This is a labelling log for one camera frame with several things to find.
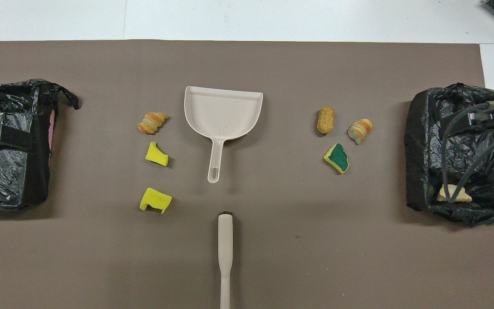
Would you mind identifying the brown paper table mat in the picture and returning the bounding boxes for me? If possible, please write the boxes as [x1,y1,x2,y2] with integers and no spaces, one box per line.
[0,40,494,309]

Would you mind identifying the large yellow sponge piece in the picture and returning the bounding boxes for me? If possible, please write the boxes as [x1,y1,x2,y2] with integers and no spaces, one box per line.
[139,187,173,214]

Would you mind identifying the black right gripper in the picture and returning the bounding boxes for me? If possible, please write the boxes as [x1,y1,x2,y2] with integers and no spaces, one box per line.
[466,109,494,138]

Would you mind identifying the beige hand brush black bristles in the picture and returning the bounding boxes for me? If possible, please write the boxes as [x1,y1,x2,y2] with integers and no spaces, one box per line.
[218,210,234,309]

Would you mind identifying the striped croissant bread piece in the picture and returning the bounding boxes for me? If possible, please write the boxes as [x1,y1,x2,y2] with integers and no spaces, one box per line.
[138,111,169,135]
[348,118,373,145]

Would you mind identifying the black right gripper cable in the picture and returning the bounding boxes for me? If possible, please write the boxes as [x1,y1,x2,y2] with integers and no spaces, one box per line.
[441,100,494,203]

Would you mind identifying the pale flat bread piece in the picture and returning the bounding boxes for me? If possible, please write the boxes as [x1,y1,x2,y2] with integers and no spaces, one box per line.
[437,184,473,203]

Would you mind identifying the trash bin black bag lined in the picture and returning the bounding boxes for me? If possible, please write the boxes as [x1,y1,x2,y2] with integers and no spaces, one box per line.
[404,83,494,227]

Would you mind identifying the small yellow sponge piece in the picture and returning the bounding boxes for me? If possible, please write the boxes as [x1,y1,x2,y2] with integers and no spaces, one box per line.
[145,142,169,167]

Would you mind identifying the green and yellow sponge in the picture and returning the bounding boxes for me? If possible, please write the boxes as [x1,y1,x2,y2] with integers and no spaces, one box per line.
[323,143,350,174]

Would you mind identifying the beige plastic dustpan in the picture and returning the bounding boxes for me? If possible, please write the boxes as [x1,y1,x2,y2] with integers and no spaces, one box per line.
[184,85,264,184]

